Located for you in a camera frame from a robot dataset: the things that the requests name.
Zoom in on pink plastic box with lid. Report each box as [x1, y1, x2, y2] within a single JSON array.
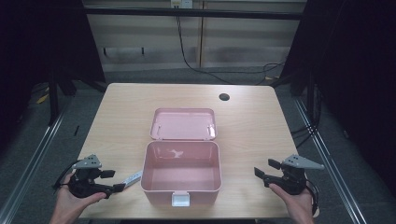
[[140, 107, 223, 208]]

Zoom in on black metal stand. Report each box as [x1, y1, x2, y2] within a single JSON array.
[[305, 73, 316, 127], [47, 73, 61, 126]]

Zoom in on black metal crossbar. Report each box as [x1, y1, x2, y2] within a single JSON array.
[[83, 7, 304, 21]]

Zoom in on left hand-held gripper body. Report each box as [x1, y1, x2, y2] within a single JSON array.
[[67, 154, 114, 200]]

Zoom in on white slim tube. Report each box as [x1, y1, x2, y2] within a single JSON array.
[[122, 170, 144, 189]]

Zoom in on black floor cables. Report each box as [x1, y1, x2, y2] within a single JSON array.
[[290, 83, 323, 149]]

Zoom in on person's right hand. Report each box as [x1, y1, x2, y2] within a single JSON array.
[[268, 182, 316, 224]]

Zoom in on person's left hand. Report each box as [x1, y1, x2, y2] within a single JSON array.
[[49, 173, 107, 224]]

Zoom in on white wall power outlet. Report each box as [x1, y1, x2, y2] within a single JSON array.
[[170, 0, 194, 9]]

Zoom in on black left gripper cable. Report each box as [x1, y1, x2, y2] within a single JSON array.
[[51, 160, 81, 190]]

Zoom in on black wall cable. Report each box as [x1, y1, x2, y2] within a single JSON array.
[[176, 15, 286, 86]]

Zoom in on dark curtain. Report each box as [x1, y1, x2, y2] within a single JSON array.
[[0, 0, 106, 153], [279, 0, 396, 190]]

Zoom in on metal floor rail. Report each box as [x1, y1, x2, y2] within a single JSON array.
[[293, 98, 368, 224], [0, 102, 73, 224]]

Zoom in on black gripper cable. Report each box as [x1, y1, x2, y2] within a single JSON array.
[[305, 178, 321, 217], [51, 160, 81, 190]]

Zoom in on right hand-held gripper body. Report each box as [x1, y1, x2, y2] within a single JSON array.
[[264, 154, 325, 196]]

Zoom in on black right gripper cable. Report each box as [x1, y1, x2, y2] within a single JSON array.
[[305, 178, 321, 217]]

